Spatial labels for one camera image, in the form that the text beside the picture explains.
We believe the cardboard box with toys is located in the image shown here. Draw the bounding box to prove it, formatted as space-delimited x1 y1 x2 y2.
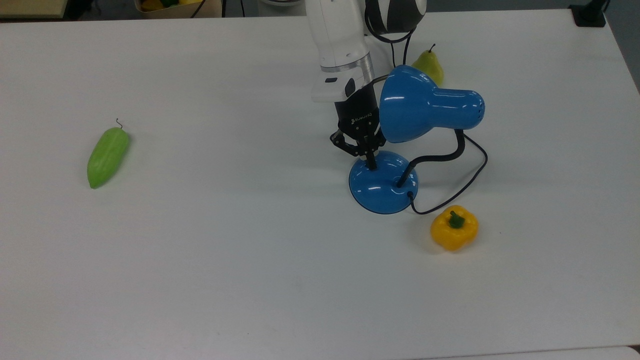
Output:
133 0 224 20

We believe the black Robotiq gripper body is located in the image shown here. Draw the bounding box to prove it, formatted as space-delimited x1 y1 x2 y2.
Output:
334 81 389 139

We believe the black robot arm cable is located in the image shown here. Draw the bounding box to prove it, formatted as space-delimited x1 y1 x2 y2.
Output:
364 0 419 45

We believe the yellow-green toy pear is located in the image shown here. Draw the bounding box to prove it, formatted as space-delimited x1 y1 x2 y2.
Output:
411 43 445 87

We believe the blue desk lamp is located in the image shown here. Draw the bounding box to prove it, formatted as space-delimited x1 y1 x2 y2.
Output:
348 64 486 215

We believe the black table clamp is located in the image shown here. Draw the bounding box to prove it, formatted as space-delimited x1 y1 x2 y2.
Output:
569 0 610 28

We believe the black lamp power cord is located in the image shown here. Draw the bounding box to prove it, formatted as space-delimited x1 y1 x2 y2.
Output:
402 32 489 216

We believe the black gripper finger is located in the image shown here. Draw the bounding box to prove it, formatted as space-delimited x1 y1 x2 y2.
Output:
367 132 387 171
329 128 374 169

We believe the yellow toy bell pepper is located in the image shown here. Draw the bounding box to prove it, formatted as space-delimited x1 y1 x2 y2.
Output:
430 205 480 252

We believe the wooden board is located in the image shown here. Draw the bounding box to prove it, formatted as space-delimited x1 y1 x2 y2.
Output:
0 0 69 20

